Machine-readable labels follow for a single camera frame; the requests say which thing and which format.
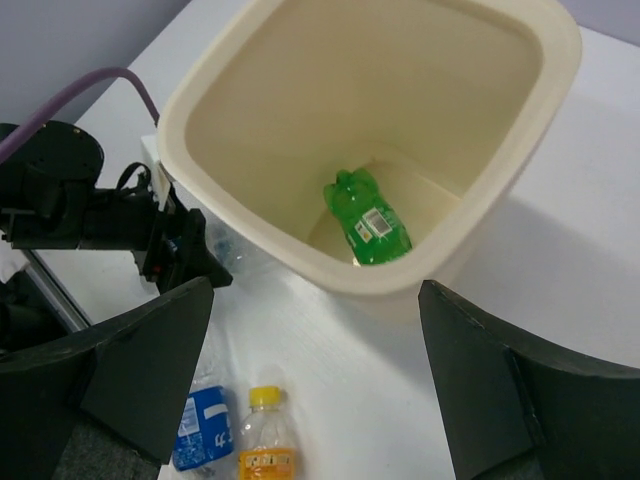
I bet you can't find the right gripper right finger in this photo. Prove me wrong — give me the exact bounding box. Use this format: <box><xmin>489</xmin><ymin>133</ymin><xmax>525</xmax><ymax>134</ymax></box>
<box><xmin>418</xmin><ymin>281</ymin><xmax>639</xmax><ymax>479</ymax></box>

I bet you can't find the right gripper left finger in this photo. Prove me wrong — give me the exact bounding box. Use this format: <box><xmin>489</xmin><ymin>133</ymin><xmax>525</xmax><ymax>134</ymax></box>
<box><xmin>1</xmin><ymin>277</ymin><xmax>214</xmax><ymax>479</ymax></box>

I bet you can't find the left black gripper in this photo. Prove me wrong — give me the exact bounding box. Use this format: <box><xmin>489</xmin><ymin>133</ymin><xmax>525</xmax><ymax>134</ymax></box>
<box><xmin>1</xmin><ymin>121</ymin><xmax>233</xmax><ymax>294</ymax></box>

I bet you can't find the clear bottle green-blue label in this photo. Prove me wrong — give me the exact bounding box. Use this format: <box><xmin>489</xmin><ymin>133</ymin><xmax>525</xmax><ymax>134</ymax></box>
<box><xmin>205</xmin><ymin>220</ymin><xmax>275</xmax><ymax>280</ymax></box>

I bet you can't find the green plastic bottle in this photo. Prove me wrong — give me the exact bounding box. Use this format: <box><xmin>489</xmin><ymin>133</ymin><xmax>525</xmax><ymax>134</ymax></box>
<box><xmin>323</xmin><ymin>168</ymin><xmax>413</xmax><ymax>266</ymax></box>

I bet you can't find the cream plastic waste bin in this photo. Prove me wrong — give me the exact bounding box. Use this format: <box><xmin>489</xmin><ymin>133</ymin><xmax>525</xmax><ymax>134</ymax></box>
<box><xmin>156</xmin><ymin>1</ymin><xmax>582</xmax><ymax>322</ymax></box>

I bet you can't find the clear bottle blue label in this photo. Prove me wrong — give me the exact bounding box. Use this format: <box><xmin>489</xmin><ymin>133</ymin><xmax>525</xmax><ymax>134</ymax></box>
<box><xmin>171</xmin><ymin>345</ymin><xmax>235</xmax><ymax>479</ymax></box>

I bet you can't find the clear bottle yellow cap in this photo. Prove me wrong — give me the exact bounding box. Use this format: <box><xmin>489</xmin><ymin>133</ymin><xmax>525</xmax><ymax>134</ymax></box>
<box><xmin>237</xmin><ymin>385</ymin><xmax>297</xmax><ymax>480</ymax></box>

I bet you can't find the left aluminium table rail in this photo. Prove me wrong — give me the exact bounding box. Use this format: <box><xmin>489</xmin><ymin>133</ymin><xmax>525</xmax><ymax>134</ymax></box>
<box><xmin>23</xmin><ymin>251</ymin><xmax>92</xmax><ymax>333</ymax></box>

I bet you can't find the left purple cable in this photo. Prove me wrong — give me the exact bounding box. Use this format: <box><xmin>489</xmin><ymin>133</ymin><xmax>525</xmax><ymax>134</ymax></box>
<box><xmin>0</xmin><ymin>67</ymin><xmax>161</xmax><ymax>166</ymax></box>

